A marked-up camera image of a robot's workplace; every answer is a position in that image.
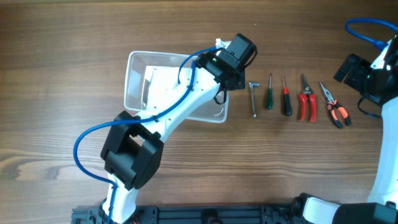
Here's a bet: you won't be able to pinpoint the silver L-shaped socket wrench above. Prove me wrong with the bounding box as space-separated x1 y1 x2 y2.
249 82 260 118

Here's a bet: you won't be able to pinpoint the orange black needle-nose pliers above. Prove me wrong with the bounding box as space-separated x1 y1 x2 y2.
320 82 351 129

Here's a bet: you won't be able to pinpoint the green handled screwdriver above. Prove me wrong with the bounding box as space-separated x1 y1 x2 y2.
266 73 273 110

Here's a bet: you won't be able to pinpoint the red handled pruning shears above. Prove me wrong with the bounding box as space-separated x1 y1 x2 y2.
298 74 317 122

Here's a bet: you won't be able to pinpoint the black red handled screwdriver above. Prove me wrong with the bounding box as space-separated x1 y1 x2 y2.
282 75 292 116

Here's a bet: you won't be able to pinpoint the clear plastic container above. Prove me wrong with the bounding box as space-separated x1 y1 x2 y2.
124 51 229 123

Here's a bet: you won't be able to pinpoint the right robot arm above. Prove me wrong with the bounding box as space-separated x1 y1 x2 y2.
289 37 397 223

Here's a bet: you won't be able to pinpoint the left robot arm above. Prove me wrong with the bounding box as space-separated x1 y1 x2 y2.
100 33 258 223

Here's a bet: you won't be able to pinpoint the left blue cable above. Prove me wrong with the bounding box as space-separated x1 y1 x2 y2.
73 46 224 224

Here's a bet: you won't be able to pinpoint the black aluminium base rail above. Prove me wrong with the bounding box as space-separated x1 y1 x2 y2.
70 203 312 224

